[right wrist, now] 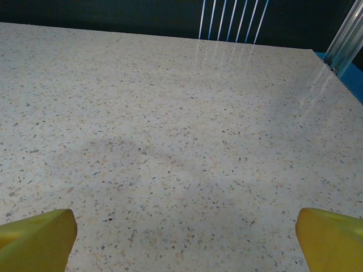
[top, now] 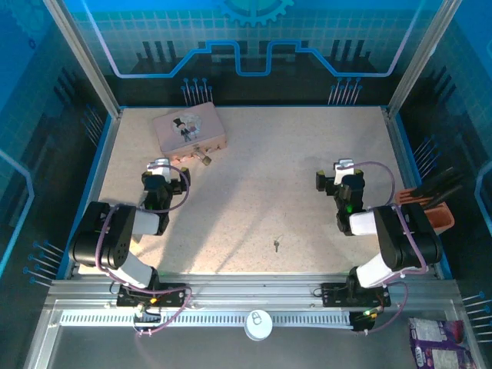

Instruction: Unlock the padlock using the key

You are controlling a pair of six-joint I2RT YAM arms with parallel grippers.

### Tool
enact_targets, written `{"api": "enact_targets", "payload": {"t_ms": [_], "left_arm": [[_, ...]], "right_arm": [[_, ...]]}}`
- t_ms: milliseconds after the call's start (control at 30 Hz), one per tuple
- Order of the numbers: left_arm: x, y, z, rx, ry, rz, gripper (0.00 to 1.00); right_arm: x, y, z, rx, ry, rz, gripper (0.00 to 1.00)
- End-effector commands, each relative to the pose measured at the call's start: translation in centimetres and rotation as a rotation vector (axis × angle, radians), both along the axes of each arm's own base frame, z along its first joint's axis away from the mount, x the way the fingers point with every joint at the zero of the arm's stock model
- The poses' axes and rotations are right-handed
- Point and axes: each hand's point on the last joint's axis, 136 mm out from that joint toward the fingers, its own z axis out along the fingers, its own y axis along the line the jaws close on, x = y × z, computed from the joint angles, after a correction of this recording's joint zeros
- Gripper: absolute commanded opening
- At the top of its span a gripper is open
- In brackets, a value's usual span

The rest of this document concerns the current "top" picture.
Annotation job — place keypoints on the small brass padlock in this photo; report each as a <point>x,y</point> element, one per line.
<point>207,158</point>

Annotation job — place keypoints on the pink tin box with couple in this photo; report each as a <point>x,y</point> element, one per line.
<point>184,127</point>

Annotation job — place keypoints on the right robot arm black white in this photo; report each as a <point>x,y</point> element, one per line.
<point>399,238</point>

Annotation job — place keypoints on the orange and cream knife block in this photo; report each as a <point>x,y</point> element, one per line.
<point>438,221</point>

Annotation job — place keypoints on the white round puck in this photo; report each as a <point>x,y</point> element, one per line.
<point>258,324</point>

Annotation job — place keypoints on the purple snack bag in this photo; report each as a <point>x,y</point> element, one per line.
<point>438,342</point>

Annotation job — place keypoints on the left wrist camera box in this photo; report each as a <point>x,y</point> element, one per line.
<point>159,169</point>

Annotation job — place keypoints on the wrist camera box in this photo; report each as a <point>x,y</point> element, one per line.
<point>343,169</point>
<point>159,169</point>

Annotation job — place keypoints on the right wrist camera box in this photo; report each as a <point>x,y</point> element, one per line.
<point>343,169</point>

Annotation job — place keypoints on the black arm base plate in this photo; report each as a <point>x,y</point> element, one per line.
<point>334,294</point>
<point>173,296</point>

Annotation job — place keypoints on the aluminium front rail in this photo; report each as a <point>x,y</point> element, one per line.
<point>250,288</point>

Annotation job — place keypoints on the aluminium frame post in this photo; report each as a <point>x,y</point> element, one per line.
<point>423,57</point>
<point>84,57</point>

